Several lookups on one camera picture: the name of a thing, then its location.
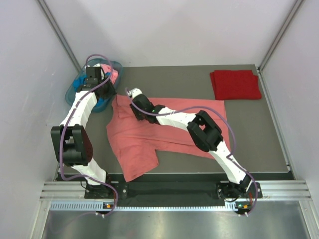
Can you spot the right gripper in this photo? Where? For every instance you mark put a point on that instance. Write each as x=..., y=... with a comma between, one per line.
x=134, y=109

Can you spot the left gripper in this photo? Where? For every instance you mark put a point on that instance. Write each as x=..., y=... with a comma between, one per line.
x=111, y=91

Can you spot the salmon pink t-shirt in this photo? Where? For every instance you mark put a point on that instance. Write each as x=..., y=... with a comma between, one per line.
x=135, y=143

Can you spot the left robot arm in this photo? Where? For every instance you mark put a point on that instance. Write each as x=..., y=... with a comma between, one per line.
x=71, y=142

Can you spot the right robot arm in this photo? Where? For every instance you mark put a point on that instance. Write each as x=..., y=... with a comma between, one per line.
x=203, y=130

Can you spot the teal plastic basket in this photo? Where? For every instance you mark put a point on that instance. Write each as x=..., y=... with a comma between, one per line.
x=101, y=104

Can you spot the light pink t-shirt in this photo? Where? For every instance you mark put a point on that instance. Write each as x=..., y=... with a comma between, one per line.
x=107, y=70

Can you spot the blue t-shirt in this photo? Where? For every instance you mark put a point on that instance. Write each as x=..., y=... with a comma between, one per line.
x=78, y=82

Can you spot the folded red t-shirt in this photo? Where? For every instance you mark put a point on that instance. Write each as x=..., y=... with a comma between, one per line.
x=235, y=85

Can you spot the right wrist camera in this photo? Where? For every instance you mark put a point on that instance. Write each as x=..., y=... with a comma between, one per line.
x=133, y=92

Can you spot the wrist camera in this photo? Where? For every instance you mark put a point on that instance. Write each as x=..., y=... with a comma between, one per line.
x=133, y=92
x=94, y=74

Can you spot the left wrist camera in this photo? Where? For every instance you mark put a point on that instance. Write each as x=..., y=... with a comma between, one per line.
x=94, y=74

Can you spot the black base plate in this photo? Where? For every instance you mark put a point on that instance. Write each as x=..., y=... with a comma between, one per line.
x=169, y=189

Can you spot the left aluminium corner post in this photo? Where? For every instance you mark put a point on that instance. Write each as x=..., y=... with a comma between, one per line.
x=58, y=32

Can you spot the aluminium corner post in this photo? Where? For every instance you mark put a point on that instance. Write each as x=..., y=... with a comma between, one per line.
x=58, y=32
x=297, y=5

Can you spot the right aluminium corner post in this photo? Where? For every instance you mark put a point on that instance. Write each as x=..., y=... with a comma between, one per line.
x=297, y=5

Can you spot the slotted cable duct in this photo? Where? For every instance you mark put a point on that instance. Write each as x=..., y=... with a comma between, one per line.
x=100, y=206

